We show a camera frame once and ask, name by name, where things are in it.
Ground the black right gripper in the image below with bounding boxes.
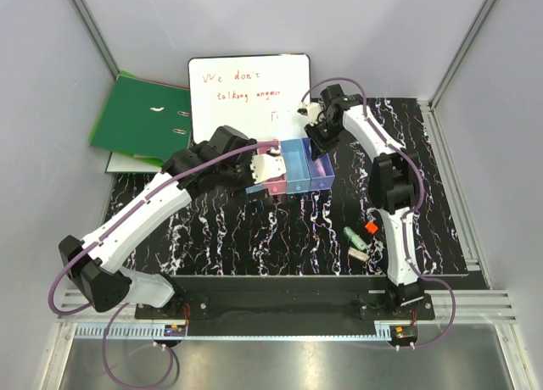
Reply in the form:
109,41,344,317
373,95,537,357
303,119,344,162

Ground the pink eraser bar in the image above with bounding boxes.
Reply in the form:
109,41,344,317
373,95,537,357
314,155,329,178

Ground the purple plastic bin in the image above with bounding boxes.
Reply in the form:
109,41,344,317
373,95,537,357
302,138,335,192

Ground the light blue plastic bin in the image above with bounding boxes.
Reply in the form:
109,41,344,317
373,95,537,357
245,183,266,194

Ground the white dry-erase board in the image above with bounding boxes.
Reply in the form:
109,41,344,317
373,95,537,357
188,53,311,142

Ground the orange small cube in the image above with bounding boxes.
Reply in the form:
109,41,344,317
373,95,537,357
365,221,378,235

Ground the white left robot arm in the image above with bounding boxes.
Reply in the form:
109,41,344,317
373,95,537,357
59,125,287,319

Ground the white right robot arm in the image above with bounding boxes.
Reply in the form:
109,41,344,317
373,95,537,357
297,84,424,320

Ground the black marble pattern mat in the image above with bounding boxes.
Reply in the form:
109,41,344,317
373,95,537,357
124,97,467,276

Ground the white small eraser block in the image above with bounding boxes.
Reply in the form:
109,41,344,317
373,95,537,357
348,248,369,262

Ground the green white paper booklet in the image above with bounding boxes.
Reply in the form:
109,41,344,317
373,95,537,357
105,153,164,174

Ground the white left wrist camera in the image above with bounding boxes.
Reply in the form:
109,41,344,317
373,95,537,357
249,153,287,184

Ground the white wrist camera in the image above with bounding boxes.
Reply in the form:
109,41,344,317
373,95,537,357
249,153,287,184
297,102,323,124

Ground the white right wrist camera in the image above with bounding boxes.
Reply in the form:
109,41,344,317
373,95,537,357
297,102,323,124

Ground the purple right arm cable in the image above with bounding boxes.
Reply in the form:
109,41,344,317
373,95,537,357
299,76,457,351

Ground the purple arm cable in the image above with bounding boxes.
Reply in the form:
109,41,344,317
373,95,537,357
47,142,281,386
299,76,457,351

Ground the green ring binder folder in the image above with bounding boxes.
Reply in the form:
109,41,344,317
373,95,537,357
89,73,192,162

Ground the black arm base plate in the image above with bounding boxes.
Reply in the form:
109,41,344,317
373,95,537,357
134,275,436,338

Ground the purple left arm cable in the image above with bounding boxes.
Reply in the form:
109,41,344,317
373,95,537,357
47,142,281,386

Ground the aluminium rail frame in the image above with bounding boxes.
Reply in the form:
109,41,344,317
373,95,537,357
37,99,540,390

